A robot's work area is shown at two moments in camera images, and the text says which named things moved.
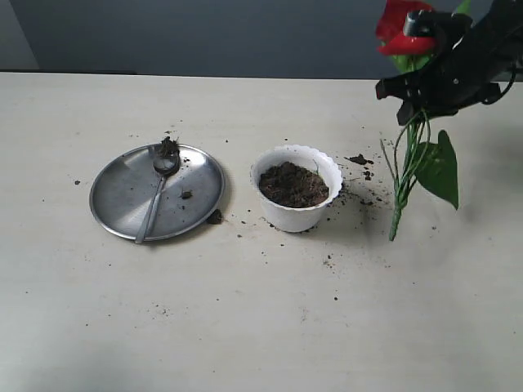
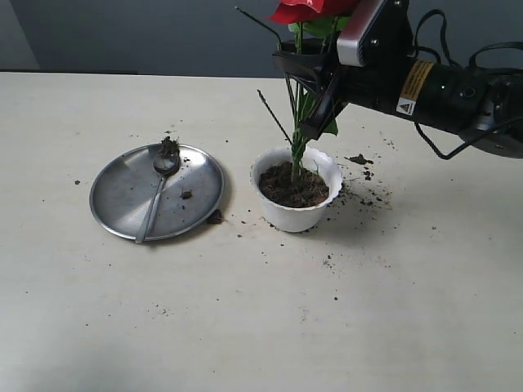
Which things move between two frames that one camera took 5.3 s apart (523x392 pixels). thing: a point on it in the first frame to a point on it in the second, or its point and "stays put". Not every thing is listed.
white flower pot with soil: [295, 184] stays put
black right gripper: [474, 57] to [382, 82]
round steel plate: [123, 188] stays put
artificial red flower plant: [419, 154] to [328, 20]
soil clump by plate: [216, 217] stays put
